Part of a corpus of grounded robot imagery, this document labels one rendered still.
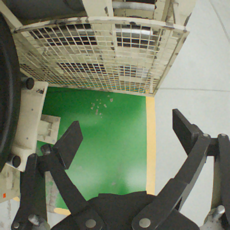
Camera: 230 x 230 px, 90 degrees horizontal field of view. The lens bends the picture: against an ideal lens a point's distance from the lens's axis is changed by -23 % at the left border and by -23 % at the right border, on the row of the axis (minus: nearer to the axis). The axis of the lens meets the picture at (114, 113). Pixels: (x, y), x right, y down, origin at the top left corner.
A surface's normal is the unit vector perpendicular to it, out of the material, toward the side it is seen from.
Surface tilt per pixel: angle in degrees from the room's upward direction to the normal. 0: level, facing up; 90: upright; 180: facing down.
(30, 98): 0
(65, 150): 87
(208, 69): 0
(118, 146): 0
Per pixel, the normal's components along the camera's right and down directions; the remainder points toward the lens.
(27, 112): -0.08, -0.18
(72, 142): 0.99, -0.12
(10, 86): -0.15, 0.32
